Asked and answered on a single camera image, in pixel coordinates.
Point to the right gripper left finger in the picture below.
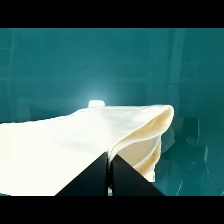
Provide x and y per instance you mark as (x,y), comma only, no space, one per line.
(91,181)

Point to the cream garment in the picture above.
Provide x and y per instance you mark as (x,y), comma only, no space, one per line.
(60,150)

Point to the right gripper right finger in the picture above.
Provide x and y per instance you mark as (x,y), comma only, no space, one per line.
(130,181)

